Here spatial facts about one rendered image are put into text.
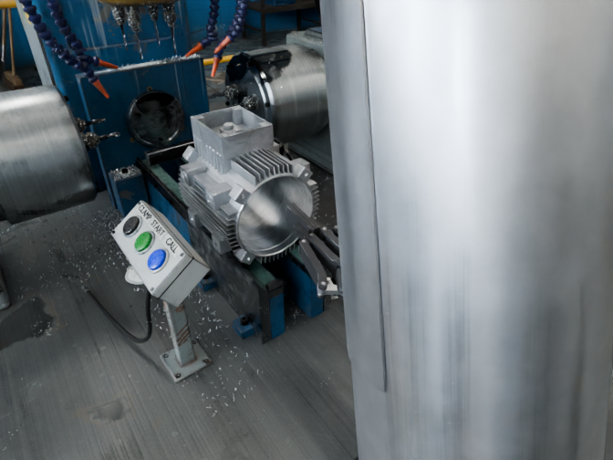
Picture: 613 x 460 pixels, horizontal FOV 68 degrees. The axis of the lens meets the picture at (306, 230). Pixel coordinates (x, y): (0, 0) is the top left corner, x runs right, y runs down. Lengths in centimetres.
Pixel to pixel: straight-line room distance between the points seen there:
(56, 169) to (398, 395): 88
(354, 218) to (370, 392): 7
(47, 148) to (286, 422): 65
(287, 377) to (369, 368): 64
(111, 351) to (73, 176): 34
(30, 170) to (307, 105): 63
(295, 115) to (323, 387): 66
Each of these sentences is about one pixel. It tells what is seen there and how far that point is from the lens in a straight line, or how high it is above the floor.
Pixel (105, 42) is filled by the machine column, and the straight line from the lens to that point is 131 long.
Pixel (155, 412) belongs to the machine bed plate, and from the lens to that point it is 81.
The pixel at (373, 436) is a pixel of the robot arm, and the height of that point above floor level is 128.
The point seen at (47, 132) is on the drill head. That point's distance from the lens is 98.
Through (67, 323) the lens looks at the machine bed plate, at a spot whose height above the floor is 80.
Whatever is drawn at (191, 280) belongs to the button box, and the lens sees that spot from 64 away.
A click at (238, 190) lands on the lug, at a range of 73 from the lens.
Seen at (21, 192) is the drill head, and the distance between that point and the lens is 99.
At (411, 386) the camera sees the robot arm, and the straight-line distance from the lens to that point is 17.
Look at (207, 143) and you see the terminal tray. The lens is 83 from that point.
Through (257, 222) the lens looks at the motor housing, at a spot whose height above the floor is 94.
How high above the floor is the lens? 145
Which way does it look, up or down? 35 degrees down
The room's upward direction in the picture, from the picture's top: straight up
